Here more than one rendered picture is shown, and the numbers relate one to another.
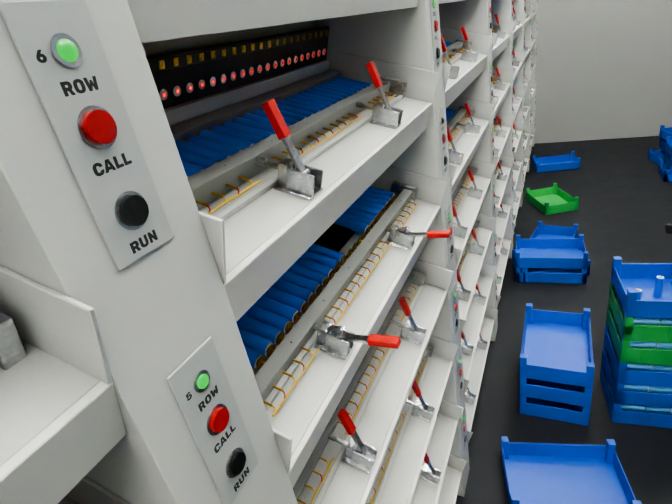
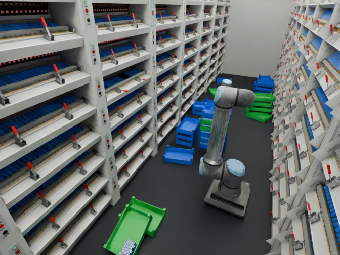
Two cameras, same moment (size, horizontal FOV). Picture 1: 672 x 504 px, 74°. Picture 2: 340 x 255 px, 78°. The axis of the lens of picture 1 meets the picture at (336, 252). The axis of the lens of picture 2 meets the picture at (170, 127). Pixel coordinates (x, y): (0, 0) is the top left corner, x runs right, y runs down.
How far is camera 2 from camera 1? 1.03 m
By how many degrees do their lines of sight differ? 7
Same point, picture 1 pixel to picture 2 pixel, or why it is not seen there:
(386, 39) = (142, 37)
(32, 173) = (88, 54)
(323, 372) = (115, 93)
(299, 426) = (109, 98)
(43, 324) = (85, 68)
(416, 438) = (137, 126)
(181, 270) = (97, 67)
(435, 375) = (146, 118)
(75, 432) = (87, 78)
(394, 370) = (132, 107)
